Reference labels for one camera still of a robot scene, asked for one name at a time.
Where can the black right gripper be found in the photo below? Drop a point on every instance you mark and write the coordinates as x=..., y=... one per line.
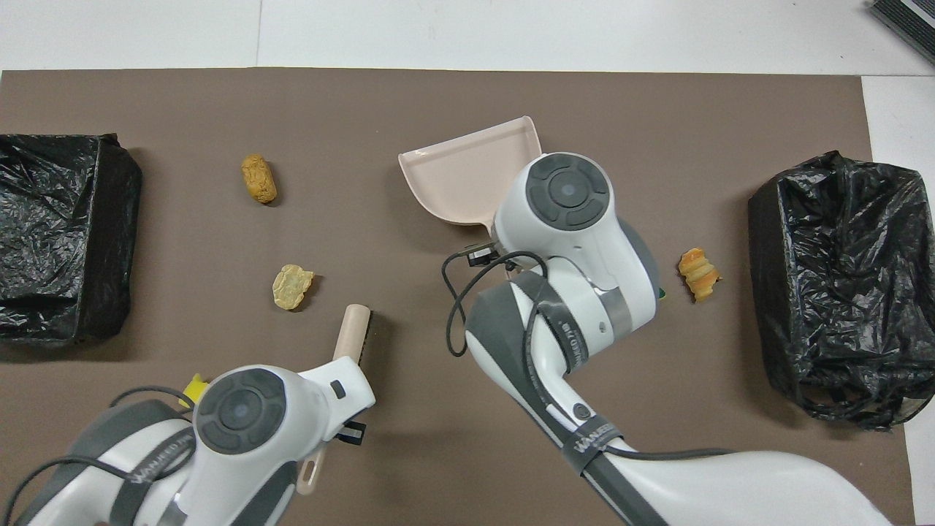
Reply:
x=481, y=256

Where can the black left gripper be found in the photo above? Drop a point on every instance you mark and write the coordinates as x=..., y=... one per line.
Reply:
x=352, y=432

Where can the beige plastic dustpan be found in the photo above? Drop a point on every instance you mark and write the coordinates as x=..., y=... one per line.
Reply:
x=460, y=183

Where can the beige hand brush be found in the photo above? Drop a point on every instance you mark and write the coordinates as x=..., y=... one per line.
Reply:
x=353, y=329

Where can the pale flaky bread piece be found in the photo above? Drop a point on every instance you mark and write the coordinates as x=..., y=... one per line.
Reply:
x=292, y=286

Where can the notched yellow sponge piece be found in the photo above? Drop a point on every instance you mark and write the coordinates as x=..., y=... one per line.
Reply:
x=195, y=389

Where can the brown bread roll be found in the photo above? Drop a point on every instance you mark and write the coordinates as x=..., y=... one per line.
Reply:
x=258, y=177

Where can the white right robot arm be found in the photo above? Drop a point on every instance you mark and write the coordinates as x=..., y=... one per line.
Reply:
x=570, y=190

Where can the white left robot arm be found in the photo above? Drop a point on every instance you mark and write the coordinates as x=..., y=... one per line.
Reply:
x=241, y=416

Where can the black bag lined bin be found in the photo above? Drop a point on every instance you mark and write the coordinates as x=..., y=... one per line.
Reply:
x=51, y=219
x=825, y=292

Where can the orange striped croissant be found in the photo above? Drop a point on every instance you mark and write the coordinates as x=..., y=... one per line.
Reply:
x=699, y=274

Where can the brown paper table mat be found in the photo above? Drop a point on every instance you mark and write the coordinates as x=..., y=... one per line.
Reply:
x=219, y=109

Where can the grey vented device box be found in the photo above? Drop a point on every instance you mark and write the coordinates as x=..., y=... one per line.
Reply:
x=909, y=22

